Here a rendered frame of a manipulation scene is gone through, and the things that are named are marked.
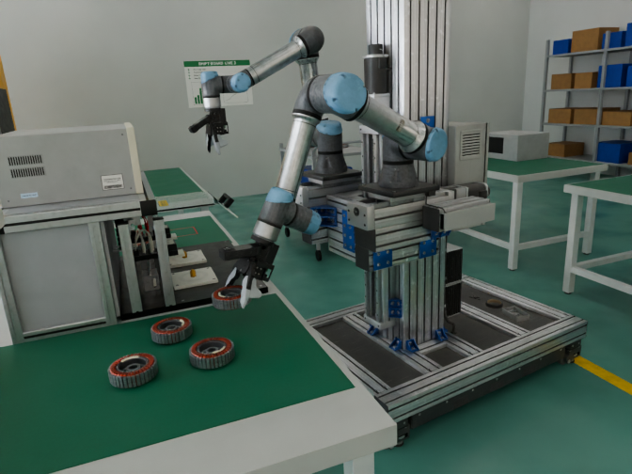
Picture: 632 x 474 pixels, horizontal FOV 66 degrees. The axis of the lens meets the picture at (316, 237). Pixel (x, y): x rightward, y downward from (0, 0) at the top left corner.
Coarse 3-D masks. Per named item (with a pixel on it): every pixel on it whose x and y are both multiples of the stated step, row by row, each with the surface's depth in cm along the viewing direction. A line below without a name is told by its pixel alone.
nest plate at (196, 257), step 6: (192, 252) 203; (198, 252) 202; (174, 258) 197; (180, 258) 196; (186, 258) 196; (192, 258) 195; (198, 258) 195; (204, 258) 195; (174, 264) 189; (180, 264) 189; (186, 264) 190; (192, 264) 191
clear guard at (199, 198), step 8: (200, 192) 178; (208, 192) 177; (160, 200) 167; (168, 200) 166; (176, 200) 165; (184, 200) 164; (192, 200) 164; (200, 200) 163; (208, 200) 162; (216, 200) 162; (160, 208) 155; (168, 208) 154; (176, 208) 154; (184, 208) 155
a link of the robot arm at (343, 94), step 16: (320, 80) 145; (336, 80) 139; (352, 80) 141; (320, 96) 144; (336, 96) 140; (352, 96) 142; (368, 96) 147; (320, 112) 152; (336, 112) 145; (352, 112) 143; (368, 112) 150; (384, 112) 153; (384, 128) 156; (400, 128) 158; (416, 128) 163; (432, 128) 167; (400, 144) 166; (416, 144) 164; (432, 144) 164; (432, 160) 167
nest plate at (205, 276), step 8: (184, 272) 180; (200, 272) 179; (208, 272) 178; (176, 280) 172; (184, 280) 171; (192, 280) 171; (200, 280) 170; (208, 280) 170; (216, 280) 171; (176, 288) 166; (184, 288) 167
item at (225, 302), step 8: (224, 288) 144; (232, 288) 145; (240, 288) 144; (216, 296) 138; (224, 296) 138; (232, 296) 138; (240, 296) 138; (216, 304) 138; (224, 304) 136; (232, 304) 137; (240, 304) 137
